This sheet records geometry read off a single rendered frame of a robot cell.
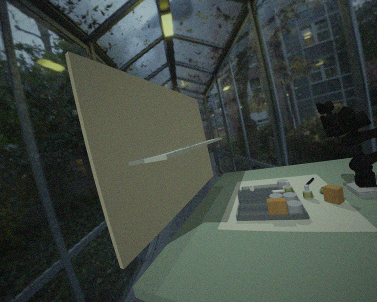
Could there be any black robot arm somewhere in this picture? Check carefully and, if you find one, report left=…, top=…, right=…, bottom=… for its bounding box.
left=334, top=106, right=377, bottom=188

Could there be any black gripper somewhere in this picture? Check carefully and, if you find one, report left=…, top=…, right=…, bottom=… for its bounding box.
left=315, top=100, right=345, bottom=138

